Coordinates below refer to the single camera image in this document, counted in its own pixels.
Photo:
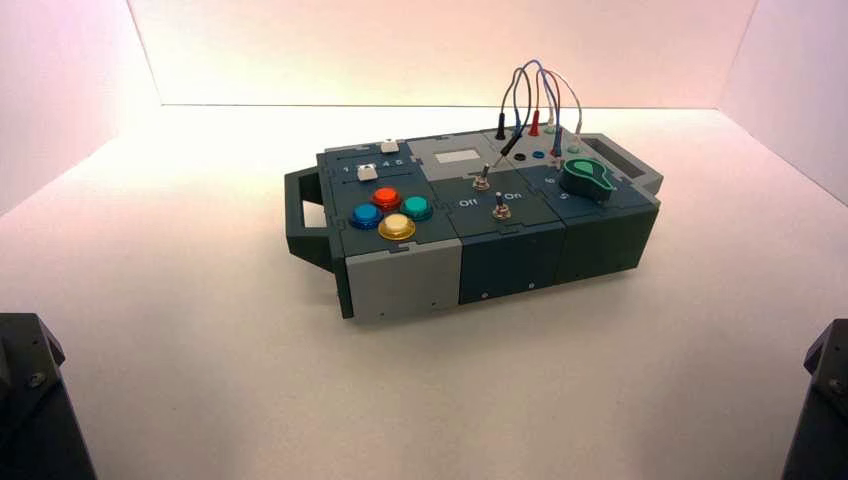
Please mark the dark blue grey control box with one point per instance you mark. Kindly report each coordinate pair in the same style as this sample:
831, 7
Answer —
503, 258

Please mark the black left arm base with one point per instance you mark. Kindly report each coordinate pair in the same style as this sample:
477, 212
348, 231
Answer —
33, 411

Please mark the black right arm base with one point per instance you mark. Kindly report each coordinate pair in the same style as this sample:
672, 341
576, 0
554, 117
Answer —
825, 411

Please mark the yellow round push button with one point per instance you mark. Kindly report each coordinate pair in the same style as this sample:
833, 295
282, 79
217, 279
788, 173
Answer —
397, 226

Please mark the teal round push button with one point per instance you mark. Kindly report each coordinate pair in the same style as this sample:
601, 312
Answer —
416, 208

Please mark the red round push button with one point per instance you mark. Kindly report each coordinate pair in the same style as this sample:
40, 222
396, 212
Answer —
385, 197

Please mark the blue round push button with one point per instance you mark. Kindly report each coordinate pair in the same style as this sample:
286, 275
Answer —
366, 215

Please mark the large white slider knob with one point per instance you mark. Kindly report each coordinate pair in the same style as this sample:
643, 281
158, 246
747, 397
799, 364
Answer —
366, 173

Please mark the grey display screen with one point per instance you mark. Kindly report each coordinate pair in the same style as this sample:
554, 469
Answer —
457, 157

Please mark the small white slider knob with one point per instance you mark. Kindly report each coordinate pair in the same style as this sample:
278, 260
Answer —
389, 146

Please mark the green rotary pointer knob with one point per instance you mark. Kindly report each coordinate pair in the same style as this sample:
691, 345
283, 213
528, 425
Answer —
588, 177

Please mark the metal toggle switch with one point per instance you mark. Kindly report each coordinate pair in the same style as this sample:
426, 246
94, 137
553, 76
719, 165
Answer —
500, 210
482, 179

